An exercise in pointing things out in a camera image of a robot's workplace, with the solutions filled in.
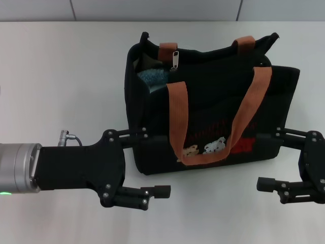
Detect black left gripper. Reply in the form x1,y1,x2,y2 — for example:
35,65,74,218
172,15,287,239
32,127,171,211

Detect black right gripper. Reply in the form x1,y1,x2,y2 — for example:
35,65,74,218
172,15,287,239
256,127,325,205

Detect black food bag orange handles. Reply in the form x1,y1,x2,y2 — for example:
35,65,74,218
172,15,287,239
123,32,301,176

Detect silver zipper pull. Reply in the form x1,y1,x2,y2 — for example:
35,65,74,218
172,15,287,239
170,50,180,72

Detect blue towel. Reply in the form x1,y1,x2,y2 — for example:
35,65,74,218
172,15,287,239
137,67,170,94

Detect silver cable connector plug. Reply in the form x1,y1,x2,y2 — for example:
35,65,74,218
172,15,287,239
58,130,83,147

